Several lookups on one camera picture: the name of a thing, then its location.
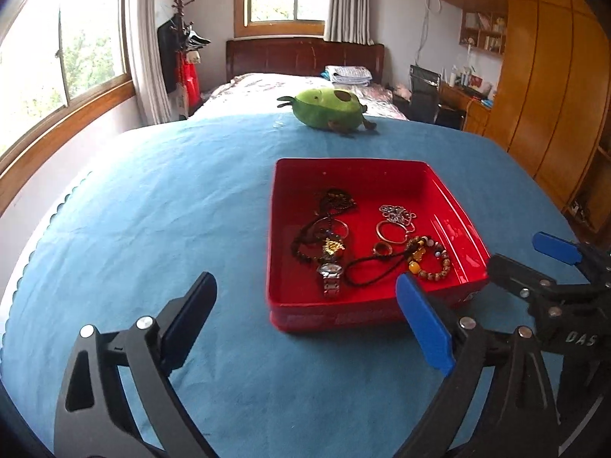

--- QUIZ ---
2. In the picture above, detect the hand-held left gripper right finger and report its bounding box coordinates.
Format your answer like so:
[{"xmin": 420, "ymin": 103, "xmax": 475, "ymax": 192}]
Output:
[{"xmin": 395, "ymin": 272, "xmax": 560, "ymax": 458}]

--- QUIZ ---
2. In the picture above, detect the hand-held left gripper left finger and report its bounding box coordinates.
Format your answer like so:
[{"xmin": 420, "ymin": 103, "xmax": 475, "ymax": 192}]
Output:
[{"xmin": 54, "ymin": 271, "xmax": 219, "ymax": 458}]

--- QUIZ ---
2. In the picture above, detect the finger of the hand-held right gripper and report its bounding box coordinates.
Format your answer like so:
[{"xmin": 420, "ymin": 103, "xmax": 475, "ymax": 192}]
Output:
[
  {"xmin": 533, "ymin": 231, "xmax": 611, "ymax": 289},
  {"xmin": 488, "ymin": 254, "xmax": 566, "ymax": 320}
]

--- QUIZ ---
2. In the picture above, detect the brown beaded bracelet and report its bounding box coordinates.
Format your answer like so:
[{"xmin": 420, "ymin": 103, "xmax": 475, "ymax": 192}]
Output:
[{"xmin": 405, "ymin": 235, "xmax": 452, "ymax": 281}]

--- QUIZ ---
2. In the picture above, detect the black cord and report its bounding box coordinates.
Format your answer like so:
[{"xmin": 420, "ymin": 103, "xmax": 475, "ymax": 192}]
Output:
[{"xmin": 344, "ymin": 247, "xmax": 416, "ymax": 289}]

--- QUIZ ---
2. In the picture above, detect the silver wristwatch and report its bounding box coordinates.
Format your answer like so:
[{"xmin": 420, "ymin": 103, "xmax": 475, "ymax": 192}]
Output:
[{"xmin": 316, "ymin": 261, "xmax": 345, "ymax": 299}]

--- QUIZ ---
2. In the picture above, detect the silver chain necklace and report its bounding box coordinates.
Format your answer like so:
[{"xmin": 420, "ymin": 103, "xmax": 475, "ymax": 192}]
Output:
[{"xmin": 379, "ymin": 204, "xmax": 417, "ymax": 230}]

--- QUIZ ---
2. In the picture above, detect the red plastic tray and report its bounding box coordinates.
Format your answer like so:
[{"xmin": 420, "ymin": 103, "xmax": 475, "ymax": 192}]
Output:
[{"xmin": 266, "ymin": 157, "xmax": 491, "ymax": 335}]

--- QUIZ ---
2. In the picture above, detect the black necklace with gold pendant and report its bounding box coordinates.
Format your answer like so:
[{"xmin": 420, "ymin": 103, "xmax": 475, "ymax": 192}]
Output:
[{"xmin": 291, "ymin": 217, "xmax": 347, "ymax": 265}]

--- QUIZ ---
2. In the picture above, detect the large silver bangle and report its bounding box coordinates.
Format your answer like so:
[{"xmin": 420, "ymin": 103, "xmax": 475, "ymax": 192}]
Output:
[{"xmin": 314, "ymin": 216, "xmax": 350, "ymax": 249}]

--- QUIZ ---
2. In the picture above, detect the dark beaded necklace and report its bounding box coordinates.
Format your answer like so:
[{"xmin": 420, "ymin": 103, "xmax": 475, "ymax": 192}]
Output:
[{"xmin": 315, "ymin": 188, "xmax": 358, "ymax": 215}]

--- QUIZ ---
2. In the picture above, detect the blue blanket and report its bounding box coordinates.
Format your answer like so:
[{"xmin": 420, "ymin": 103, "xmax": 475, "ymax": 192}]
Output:
[{"xmin": 0, "ymin": 113, "xmax": 597, "ymax": 458}]

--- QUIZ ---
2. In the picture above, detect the wooden desk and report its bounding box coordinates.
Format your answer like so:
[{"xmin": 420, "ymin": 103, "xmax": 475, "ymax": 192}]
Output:
[{"xmin": 436, "ymin": 81, "xmax": 495, "ymax": 135}]

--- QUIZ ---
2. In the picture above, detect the wooden wardrobe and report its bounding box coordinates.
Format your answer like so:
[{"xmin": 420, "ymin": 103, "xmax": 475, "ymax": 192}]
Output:
[{"xmin": 441, "ymin": 0, "xmax": 611, "ymax": 244}]

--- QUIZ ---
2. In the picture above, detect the black office chair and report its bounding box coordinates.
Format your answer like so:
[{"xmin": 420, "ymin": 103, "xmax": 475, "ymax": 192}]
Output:
[{"xmin": 407, "ymin": 64, "xmax": 442, "ymax": 125}]

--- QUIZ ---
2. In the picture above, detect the green avocado plush toy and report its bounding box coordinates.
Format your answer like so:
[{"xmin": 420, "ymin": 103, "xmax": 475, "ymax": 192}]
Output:
[{"xmin": 277, "ymin": 88, "xmax": 378, "ymax": 135}]

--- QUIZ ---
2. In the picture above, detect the red bag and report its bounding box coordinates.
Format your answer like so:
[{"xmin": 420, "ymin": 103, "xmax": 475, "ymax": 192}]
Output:
[{"xmin": 176, "ymin": 52, "xmax": 203, "ymax": 106}]

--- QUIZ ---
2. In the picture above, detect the floral bed sheet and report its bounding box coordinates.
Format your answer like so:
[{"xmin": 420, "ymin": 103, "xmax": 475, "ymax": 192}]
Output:
[{"xmin": 188, "ymin": 73, "xmax": 410, "ymax": 121}]

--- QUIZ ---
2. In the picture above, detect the folded patterned quilt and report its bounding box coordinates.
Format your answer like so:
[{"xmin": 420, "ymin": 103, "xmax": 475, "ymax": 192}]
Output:
[{"xmin": 321, "ymin": 65, "xmax": 374, "ymax": 87}]

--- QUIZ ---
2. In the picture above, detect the striped grey curtain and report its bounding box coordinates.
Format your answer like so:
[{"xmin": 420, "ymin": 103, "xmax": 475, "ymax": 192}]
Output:
[
  {"xmin": 323, "ymin": 0, "xmax": 378, "ymax": 45},
  {"xmin": 121, "ymin": 0, "xmax": 171, "ymax": 127}
]

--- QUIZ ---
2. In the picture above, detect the dark wooden headboard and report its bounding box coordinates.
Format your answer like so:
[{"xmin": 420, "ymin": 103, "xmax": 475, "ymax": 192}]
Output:
[{"xmin": 226, "ymin": 38, "xmax": 385, "ymax": 87}]

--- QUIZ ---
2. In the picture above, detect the coat rack with dark clothes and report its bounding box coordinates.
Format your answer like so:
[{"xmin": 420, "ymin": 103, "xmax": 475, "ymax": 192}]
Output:
[{"xmin": 157, "ymin": 0, "xmax": 212, "ymax": 120}]

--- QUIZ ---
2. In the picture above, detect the wooden framed side window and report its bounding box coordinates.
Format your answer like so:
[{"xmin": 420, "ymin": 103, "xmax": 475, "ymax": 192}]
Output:
[{"xmin": 0, "ymin": 0, "xmax": 137, "ymax": 215}]

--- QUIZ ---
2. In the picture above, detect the wooden wall shelf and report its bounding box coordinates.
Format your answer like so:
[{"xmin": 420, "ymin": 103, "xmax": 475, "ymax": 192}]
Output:
[{"xmin": 459, "ymin": 10, "xmax": 508, "ymax": 54}]

